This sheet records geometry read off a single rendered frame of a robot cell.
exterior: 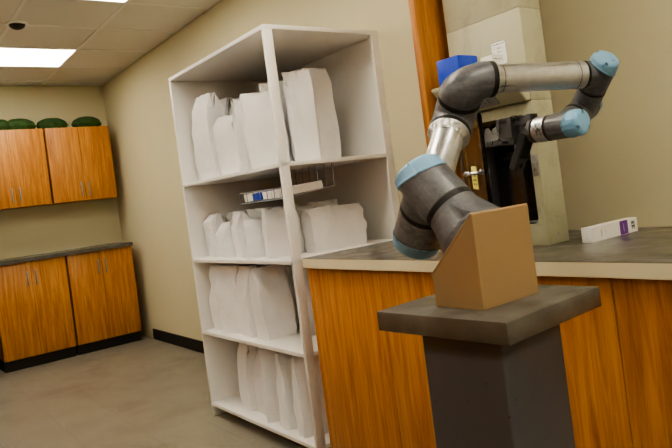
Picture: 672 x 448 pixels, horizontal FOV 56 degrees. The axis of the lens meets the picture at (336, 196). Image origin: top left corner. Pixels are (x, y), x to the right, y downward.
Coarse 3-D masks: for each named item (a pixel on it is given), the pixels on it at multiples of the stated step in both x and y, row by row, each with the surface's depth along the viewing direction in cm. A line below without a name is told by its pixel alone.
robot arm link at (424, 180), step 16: (416, 160) 137; (432, 160) 137; (400, 176) 138; (416, 176) 135; (432, 176) 134; (448, 176) 134; (416, 192) 135; (432, 192) 132; (400, 208) 144; (416, 208) 137; (416, 224) 140
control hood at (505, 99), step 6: (432, 90) 222; (438, 90) 220; (498, 96) 208; (504, 96) 206; (510, 96) 205; (516, 96) 204; (522, 96) 202; (528, 96) 204; (504, 102) 209; (510, 102) 207; (516, 102) 207; (480, 108) 217; (486, 108) 216; (492, 108) 216
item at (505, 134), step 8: (496, 120) 194; (504, 120) 192; (512, 120) 191; (520, 120) 189; (528, 120) 187; (496, 128) 194; (504, 128) 192; (512, 128) 190; (520, 128) 190; (528, 128) 185; (504, 136) 193; (512, 136) 190; (528, 136) 186; (504, 144) 192; (512, 144) 192
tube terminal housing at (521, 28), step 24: (480, 24) 217; (504, 24) 209; (528, 24) 206; (456, 48) 227; (480, 48) 218; (528, 48) 205; (552, 144) 209; (552, 168) 208; (552, 192) 207; (552, 216) 206; (552, 240) 206
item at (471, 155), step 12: (480, 132) 198; (468, 144) 215; (480, 144) 199; (468, 156) 217; (480, 156) 200; (468, 168) 219; (480, 168) 202; (468, 180) 221; (480, 180) 204; (480, 192) 207
